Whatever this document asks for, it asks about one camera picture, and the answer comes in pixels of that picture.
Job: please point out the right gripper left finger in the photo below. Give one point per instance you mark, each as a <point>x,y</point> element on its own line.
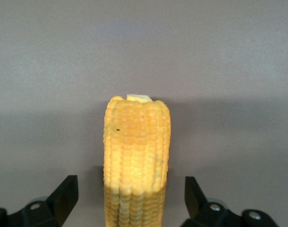
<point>47,212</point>

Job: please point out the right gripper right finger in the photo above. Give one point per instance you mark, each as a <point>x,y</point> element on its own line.
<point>205,215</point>

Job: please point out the yellow corn cob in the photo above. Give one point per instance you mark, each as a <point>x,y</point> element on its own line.
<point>134,153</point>

